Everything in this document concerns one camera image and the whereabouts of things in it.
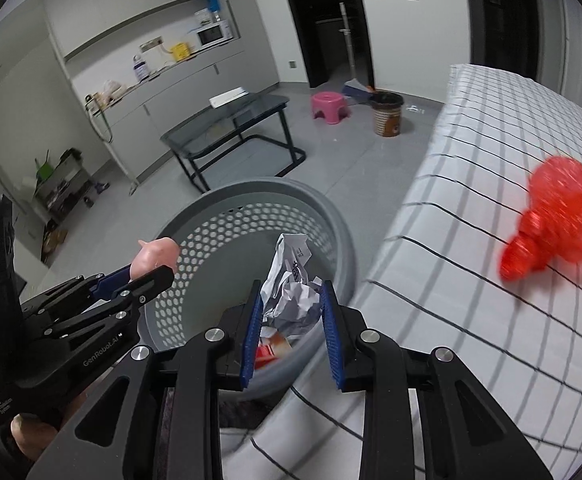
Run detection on pink pig toy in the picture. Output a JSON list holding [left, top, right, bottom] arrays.
[[129, 237, 180, 281]]

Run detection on white paper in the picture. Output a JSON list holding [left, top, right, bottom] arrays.
[[260, 233, 322, 340]]

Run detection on red plastic bag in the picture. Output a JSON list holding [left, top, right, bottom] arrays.
[[499, 156, 582, 282]]

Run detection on person's left hand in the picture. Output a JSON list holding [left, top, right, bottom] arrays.
[[11, 391, 88, 462]]

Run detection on checkered white tablecloth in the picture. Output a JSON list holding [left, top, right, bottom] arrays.
[[220, 63, 582, 480]]

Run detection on grey perforated laundry basket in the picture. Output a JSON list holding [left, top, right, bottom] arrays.
[[138, 176, 358, 401]]

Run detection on red cardboard box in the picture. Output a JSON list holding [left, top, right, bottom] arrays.
[[255, 326, 292, 370]]

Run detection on glass black coffee table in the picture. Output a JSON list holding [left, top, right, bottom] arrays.
[[161, 93, 307, 194]]

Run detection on white book on table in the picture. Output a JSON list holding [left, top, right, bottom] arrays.
[[210, 87, 248, 108]]

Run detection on yellow box on counter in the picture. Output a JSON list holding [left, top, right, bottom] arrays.
[[169, 42, 191, 62]]

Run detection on white microwave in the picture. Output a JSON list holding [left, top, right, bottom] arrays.
[[193, 20, 233, 51]]

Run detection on pink plastic stool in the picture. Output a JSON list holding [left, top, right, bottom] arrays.
[[310, 91, 349, 125]]

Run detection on brown waste bin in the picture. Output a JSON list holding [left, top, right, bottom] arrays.
[[369, 91, 405, 138]]

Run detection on grey wall cabinet counter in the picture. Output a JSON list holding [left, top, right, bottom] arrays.
[[91, 38, 279, 184]]

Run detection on broom with metal handle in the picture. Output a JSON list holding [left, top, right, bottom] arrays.
[[340, 2, 373, 103]]

